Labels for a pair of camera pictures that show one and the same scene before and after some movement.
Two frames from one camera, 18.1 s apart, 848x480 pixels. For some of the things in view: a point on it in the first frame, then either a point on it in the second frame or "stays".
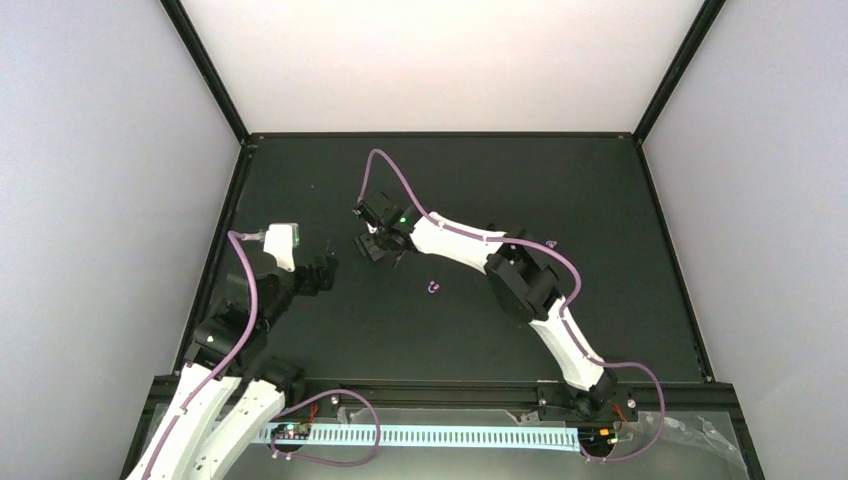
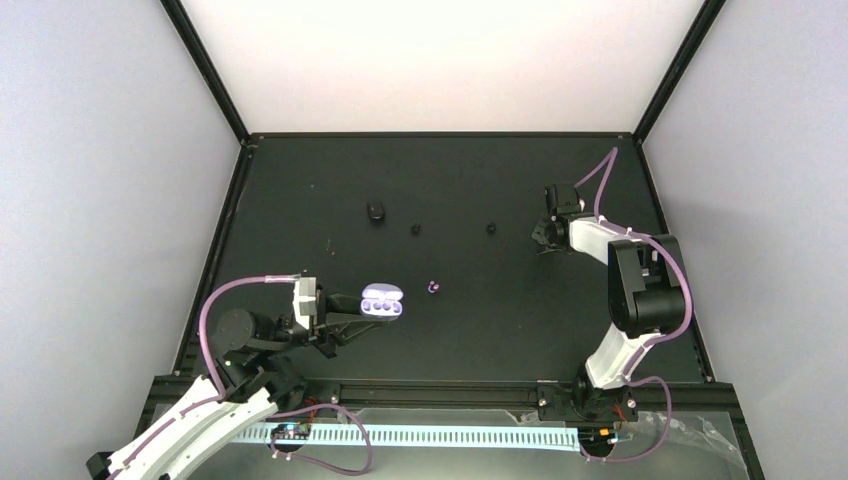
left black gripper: (309, 284) to (324, 337)
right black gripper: (360, 246) to (537, 232)
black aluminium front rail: (367, 396) stays
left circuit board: (299, 431) stays
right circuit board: (597, 438) stays
